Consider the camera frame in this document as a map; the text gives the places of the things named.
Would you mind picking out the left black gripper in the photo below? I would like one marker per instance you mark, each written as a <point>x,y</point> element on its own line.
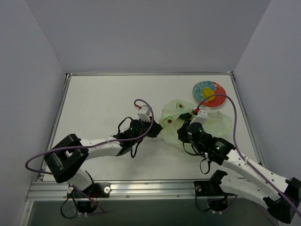
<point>153,129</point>

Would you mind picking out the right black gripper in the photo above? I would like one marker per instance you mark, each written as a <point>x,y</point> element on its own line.
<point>182,131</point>

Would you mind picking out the light green plastic bag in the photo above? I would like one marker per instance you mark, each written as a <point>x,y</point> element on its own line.
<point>217,124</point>

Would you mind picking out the yellow fake fruit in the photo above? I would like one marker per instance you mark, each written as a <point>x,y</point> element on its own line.
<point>208,94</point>

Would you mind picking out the green fake fruit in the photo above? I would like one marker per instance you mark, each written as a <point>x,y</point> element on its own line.
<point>185,116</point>

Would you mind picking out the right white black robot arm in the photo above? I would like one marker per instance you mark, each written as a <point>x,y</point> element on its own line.
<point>280,196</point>

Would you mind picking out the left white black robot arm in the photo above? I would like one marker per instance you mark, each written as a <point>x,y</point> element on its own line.
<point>65,165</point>

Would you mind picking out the red teal floral plate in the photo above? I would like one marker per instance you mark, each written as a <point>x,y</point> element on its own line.
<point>217,88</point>

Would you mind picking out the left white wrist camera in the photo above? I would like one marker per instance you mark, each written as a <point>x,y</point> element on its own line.
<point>144,113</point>

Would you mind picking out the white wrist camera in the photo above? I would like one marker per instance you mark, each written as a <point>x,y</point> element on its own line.
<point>201,117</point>
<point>144,113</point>

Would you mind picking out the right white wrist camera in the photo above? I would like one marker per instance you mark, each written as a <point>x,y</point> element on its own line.
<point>201,117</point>

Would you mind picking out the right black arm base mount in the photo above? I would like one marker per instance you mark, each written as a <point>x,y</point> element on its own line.
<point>203,189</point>

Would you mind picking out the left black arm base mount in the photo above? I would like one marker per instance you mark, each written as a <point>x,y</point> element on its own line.
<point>96,190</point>

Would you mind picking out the aluminium front rail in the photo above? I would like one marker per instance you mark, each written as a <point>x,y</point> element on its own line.
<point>120,190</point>

